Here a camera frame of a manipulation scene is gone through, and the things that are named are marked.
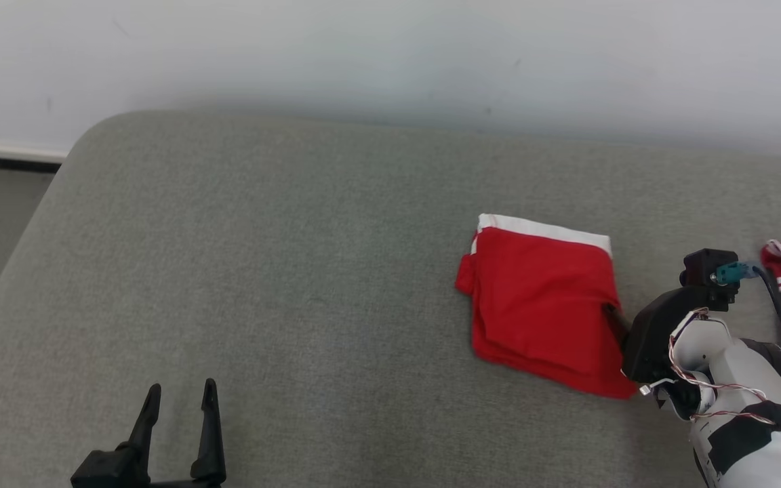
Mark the grey fabric sofa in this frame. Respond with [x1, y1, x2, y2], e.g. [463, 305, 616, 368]
[0, 110, 781, 488]

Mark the white black wall baseboard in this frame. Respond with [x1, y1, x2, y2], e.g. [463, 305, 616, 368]
[0, 139, 69, 170]

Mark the right camera cable teal plug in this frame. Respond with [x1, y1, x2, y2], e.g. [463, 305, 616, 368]
[716, 261, 781, 394]

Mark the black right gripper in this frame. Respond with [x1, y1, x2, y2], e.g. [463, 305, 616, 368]
[605, 285, 740, 384]

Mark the red shorts white stripe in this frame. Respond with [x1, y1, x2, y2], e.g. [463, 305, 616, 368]
[455, 213, 639, 401]

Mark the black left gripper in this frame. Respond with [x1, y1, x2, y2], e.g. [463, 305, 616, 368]
[71, 378, 227, 488]

